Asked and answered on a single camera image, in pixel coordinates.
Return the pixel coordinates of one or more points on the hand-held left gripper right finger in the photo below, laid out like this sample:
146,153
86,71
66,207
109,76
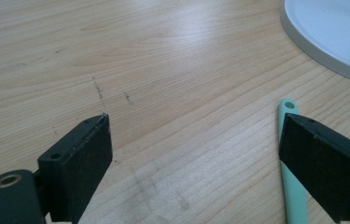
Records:
322,168

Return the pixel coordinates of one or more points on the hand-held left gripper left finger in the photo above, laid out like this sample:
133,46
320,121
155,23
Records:
79,165

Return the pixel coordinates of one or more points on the white round stand base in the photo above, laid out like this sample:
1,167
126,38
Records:
334,31

